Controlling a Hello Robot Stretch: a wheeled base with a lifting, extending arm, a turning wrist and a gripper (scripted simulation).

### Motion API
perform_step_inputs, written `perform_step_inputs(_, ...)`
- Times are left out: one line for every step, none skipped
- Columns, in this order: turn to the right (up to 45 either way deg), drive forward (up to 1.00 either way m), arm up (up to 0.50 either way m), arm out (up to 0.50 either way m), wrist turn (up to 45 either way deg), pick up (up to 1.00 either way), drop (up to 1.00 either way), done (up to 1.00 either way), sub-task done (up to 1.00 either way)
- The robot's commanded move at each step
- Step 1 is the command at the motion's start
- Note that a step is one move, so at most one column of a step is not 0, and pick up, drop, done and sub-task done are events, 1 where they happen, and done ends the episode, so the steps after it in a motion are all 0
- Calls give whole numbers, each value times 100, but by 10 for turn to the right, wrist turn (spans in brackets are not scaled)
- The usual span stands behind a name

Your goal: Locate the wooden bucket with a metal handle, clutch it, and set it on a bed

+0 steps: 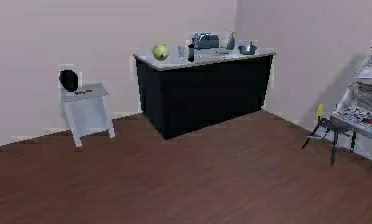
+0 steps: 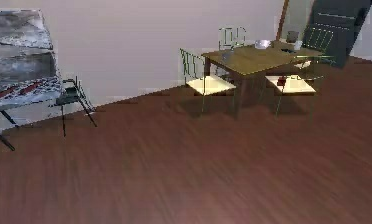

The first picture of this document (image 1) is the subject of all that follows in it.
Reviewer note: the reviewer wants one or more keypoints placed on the black counter with pale top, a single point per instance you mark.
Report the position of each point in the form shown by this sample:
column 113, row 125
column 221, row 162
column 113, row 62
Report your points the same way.
column 200, row 93

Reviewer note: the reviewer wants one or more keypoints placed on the dark bottle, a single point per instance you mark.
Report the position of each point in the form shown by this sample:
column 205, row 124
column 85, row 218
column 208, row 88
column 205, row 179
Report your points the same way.
column 191, row 52

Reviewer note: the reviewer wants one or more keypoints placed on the clear drinking glass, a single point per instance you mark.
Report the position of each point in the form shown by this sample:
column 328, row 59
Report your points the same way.
column 181, row 51

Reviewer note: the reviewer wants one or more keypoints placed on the green apple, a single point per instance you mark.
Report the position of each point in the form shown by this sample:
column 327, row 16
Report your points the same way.
column 160, row 52

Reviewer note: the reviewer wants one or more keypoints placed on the silver toaster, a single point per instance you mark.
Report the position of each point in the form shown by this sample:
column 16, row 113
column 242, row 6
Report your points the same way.
column 206, row 41

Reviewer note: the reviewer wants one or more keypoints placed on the grey spray bottle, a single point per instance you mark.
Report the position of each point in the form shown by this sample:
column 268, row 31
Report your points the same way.
column 230, row 42

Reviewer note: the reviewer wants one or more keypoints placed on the grey kettle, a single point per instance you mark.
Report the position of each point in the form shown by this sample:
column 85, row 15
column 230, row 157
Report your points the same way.
column 247, row 49

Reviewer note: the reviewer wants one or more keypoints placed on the white side table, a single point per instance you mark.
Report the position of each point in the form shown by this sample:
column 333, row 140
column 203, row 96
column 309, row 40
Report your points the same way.
column 87, row 110

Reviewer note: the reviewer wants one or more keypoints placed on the small dark flat object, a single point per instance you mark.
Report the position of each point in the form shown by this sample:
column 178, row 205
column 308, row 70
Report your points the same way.
column 83, row 92

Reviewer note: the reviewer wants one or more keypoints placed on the black round object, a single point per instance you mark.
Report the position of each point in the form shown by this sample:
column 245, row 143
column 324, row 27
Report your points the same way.
column 68, row 80

